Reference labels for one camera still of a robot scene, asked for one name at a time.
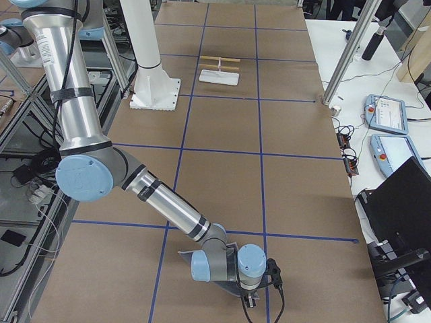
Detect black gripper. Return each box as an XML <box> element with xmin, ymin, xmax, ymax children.
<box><xmin>239</xmin><ymin>285</ymin><xmax>266</xmax><ymax>308</ymax></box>

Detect grey microfibre towel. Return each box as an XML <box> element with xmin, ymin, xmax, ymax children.
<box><xmin>176</xmin><ymin>244</ymin><xmax>261</xmax><ymax>301</ymax></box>

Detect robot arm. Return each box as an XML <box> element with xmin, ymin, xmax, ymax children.
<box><xmin>15</xmin><ymin>1</ymin><xmax>268</xmax><ymax>309</ymax></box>

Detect white towel rack wooden bars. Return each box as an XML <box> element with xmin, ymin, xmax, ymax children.
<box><xmin>199</xmin><ymin>55</ymin><xmax>240</xmax><ymax>86</ymax></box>

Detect near blue teach pendant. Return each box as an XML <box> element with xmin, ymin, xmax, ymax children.
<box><xmin>370</xmin><ymin>134</ymin><xmax>425</xmax><ymax>178</ymax></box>

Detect blue teach pendant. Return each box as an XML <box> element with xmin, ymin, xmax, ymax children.
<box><xmin>364</xmin><ymin>94</ymin><xmax>408</xmax><ymax>135</ymax></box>
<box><xmin>370</xmin><ymin>134</ymin><xmax>425</xmax><ymax>178</ymax></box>

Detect small silver cylinder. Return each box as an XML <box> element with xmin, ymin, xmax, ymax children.
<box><xmin>331</xmin><ymin>105</ymin><xmax>341</xmax><ymax>117</ymax></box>

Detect far blue teach pendant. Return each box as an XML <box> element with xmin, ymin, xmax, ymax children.
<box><xmin>364</xmin><ymin>94</ymin><xmax>408</xmax><ymax>135</ymax></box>

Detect black water bottle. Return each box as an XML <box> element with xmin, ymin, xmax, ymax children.
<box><xmin>362</xmin><ymin>26</ymin><xmax>387</xmax><ymax>61</ymax></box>

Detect wooden board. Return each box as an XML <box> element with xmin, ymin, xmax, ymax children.
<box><xmin>397</xmin><ymin>1</ymin><xmax>430</xmax><ymax>82</ymax></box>

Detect standing person in black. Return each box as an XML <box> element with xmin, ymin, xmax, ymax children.
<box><xmin>329</xmin><ymin>0</ymin><xmax>358</xmax><ymax>21</ymax></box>

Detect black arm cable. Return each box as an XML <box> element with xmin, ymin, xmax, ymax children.
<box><xmin>235</xmin><ymin>265</ymin><xmax>286</xmax><ymax>323</ymax></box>

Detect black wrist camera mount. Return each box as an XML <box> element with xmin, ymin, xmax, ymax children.
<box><xmin>266</xmin><ymin>258</ymin><xmax>283</xmax><ymax>291</ymax></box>

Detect black usb hub with cables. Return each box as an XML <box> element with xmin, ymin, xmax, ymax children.
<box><xmin>335</xmin><ymin>125</ymin><xmax>359</xmax><ymax>177</ymax></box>

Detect white camera mast pedestal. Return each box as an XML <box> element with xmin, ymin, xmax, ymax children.
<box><xmin>121</xmin><ymin>0</ymin><xmax>181</xmax><ymax>111</ymax></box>

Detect aluminium frame post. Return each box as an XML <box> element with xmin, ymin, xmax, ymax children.
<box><xmin>322</xmin><ymin>0</ymin><xmax>382</xmax><ymax>106</ymax></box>

